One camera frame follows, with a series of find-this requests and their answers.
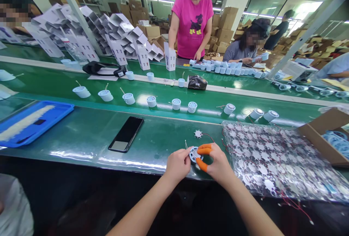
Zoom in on person's right hand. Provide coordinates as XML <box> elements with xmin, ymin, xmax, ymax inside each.
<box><xmin>195</xmin><ymin>142</ymin><xmax>234</xmax><ymax>186</ymax></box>

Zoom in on person's left hand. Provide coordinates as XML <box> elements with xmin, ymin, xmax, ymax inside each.
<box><xmin>164</xmin><ymin>148</ymin><xmax>194</xmax><ymax>179</ymax></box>

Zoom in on round light blue fan housing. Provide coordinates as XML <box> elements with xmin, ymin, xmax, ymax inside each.
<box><xmin>188</xmin><ymin>145</ymin><xmax>205</xmax><ymax>166</ymax></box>

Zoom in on black smartphone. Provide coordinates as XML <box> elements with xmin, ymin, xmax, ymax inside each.
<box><xmin>108</xmin><ymin>116</ymin><xmax>144</xmax><ymax>154</ymax></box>

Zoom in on row of light blue cylinders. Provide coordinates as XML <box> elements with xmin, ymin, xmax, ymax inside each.
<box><xmin>72</xmin><ymin>80</ymin><xmax>280</xmax><ymax>123</ymax></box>

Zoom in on black snack packet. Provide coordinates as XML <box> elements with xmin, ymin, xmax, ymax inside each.
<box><xmin>187</xmin><ymin>75</ymin><xmax>208</xmax><ymax>90</ymax></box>

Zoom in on plastic bag of white impellers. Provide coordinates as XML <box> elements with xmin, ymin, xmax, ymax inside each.
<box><xmin>221</xmin><ymin>120</ymin><xmax>349</xmax><ymax>204</ymax></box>

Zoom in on standing white carton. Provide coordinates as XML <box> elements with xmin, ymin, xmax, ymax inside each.
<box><xmin>163</xmin><ymin>42</ymin><xmax>177</xmax><ymax>72</ymax></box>

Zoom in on white paper sheet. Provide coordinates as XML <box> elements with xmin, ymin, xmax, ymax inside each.
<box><xmin>87</xmin><ymin>74</ymin><xmax>120</xmax><ymax>82</ymax></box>

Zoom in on open cardboard box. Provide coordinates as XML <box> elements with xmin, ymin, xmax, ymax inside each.
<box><xmin>297</xmin><ymin>107</ymin><xmax>349</xmax><ymax>169</ymax></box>

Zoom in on stacks of brown cardboard boxes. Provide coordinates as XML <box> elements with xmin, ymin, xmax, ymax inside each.
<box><xmin>108</xmin><ymin>0</ymin><xmax>349</xmax><ymax>69</ymax></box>

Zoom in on blue plastic tray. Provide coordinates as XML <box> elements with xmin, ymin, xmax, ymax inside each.
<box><xmin>0</xmin><ymin>100</ymin><xmax>75</xmax><ymax>148</ymax></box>

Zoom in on row of light blue fans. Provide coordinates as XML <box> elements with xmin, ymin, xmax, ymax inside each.
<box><xmin>271</xmin><ymin>79</ymin><xmax>349</xmax><ymax>98</ymax></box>

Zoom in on white printed box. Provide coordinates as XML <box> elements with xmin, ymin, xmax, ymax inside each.
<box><xmin>281</xmin><ymin>60</ymin><xmax>319</xmax><ymax>83</ymax></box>

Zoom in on heap of light blue rings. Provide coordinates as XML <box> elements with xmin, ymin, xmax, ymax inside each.
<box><xmin>321</xmin><ymin>129</ymin><xmax>349</xmax><ymax>156</ymax></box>

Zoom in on pile of white folded cartons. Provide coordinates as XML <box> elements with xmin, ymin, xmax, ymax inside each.
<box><xmin>31</xmin><ymin>3</ymin><xmax>165</xmax><ymax>71</ymax></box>

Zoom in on clear plastic water bottle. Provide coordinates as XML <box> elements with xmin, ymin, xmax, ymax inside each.
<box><xmin>61</xmin><ymin>37</ymin><xmax>89</xmax><ymax>66</ymax></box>

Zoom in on white fluffy strip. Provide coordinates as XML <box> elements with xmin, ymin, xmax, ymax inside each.
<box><xmin>0</xmin><ymin>105</ymin><xmax>56</xmax><ymax>142</ymax></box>

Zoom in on white impeller with wire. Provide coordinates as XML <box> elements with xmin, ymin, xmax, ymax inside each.
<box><xmin>193</xmin><ymin>129</ymin><xmax>216</xmax><ymax>144</ymax></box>

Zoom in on pile of light blue handles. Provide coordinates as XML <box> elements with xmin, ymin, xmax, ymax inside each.
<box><xmin>189</xmin><ymin>58</ymin><xmax>269</xmax><ymax>79</ymax></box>

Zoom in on black head strap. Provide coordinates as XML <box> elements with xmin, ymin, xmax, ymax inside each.
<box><xmin>82</xmin><ymin>61</ymin><xmax>128</xmax><ymax>78</ymax></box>

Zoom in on white metal frame post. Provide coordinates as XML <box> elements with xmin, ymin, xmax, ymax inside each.
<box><xmin>50</xmin><ymin>0</ymin><xmax>104</xmax><ymax>56</ymax></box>
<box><xmin>266</xmin><ymin>0</ymin><xmax>349</xmax><ymax>81</ymax></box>

